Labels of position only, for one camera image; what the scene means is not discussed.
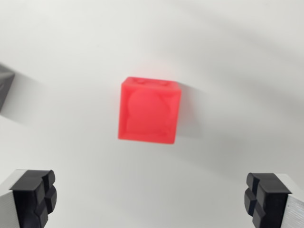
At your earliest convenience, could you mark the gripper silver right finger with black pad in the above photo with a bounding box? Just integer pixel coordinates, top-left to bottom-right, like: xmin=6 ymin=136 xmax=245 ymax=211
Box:
xmin=243 ymin=172 xmax=304 ymax=228

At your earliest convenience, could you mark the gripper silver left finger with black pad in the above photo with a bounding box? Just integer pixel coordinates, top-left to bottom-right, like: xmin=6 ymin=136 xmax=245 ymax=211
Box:
xmin=0 ymin=169 xmax=58 ymax=228

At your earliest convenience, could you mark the red cube with studs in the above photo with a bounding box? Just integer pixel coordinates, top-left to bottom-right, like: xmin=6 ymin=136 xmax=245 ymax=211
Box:
xmin=117 ymin=76 xmax=182 ymax=145

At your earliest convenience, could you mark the grey cube with embossed letter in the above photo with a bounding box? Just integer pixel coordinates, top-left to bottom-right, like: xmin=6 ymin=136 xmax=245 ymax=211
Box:
xmin=0 ymin=63 xmax=16 ymax=113

